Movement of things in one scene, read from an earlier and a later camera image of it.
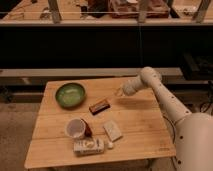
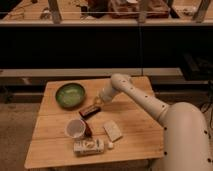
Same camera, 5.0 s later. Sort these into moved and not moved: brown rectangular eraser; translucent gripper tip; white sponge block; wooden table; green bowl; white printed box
Moved: translucent gripper tip; brown rectangular eraser
Not moved: green bowl; white sponge block; white printed box; wooden table
